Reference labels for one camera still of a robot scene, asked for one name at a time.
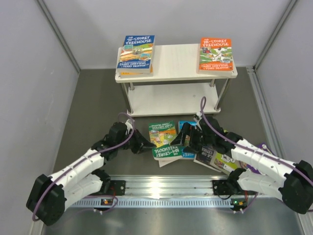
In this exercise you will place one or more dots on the dark tale of cities book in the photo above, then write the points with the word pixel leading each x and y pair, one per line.
pixel 204 157

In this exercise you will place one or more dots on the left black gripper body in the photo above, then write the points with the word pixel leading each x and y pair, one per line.
pixel 129 145

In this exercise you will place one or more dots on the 130-storey treehouse book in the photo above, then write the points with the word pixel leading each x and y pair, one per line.
pixel 136 74

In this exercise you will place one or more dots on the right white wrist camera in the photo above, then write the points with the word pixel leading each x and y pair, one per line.
pixel 197 116

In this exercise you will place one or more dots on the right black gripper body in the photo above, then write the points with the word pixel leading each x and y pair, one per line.
pixel 200 138

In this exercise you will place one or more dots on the orange 78-storey treehouse book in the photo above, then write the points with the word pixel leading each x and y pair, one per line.
pixel 215 57

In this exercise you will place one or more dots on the white two-tier wooden shelf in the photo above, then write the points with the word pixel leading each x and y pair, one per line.
pixel 175 88

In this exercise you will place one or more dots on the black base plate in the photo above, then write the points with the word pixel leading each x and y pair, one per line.
pixel 225 188
pixel 113 187

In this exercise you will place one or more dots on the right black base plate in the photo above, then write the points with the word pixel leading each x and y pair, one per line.
pixel 225 188

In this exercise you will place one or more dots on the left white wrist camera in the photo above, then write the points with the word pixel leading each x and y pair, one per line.
pixel 130 124

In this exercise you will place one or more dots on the blue 91-storey treehouse book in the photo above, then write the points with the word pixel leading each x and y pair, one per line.
pixel 136 55

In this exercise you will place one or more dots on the lime green cartoon book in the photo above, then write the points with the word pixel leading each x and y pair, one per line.
pixel 224 163

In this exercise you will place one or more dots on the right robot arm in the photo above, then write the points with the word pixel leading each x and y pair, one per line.
pixel 287 181

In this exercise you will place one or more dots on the aluminium mounting rail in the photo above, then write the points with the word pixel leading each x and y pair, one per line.
pixel 193 186

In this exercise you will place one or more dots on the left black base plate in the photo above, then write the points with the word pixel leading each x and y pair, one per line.
pixel 113 187

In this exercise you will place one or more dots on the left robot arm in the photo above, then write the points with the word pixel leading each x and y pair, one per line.
pixel 52 195

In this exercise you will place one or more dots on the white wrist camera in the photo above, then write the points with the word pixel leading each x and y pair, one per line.
pixel 197 116
pixel 130 124

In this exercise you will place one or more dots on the green 104-storey treehouse book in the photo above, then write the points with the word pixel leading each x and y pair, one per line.
pixel 162 134

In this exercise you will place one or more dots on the slotted grey cable duct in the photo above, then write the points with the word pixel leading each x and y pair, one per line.
pixel 159 203

